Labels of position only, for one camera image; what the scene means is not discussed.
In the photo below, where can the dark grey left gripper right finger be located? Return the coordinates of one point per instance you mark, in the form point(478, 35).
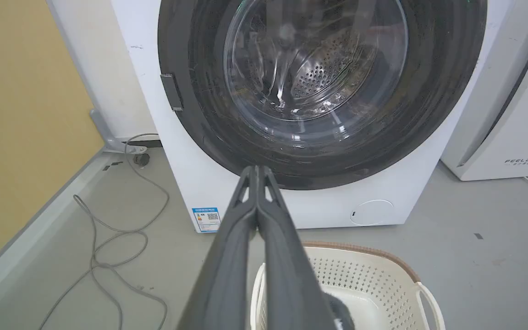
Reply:
point(287, 275)

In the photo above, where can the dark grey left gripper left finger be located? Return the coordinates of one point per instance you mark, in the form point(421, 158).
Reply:
point(222, 275)

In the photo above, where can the white front-load washing machine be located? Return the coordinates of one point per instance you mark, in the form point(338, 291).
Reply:
point(397, 201)

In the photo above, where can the black round washing machine door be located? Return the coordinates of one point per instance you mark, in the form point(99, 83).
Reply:
point(209, 114)

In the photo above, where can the blue energy label sticker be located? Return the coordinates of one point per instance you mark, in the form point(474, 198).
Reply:
point(206, 220)

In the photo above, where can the dark item in basket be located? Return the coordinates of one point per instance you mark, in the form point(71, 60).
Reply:
point(342, 314)

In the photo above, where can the white perforated laundry basket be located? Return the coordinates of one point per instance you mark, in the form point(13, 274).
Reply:
point(374, 284)

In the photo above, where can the white Feelbird appliance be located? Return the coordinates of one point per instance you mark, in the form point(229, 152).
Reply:
point(511, 114)

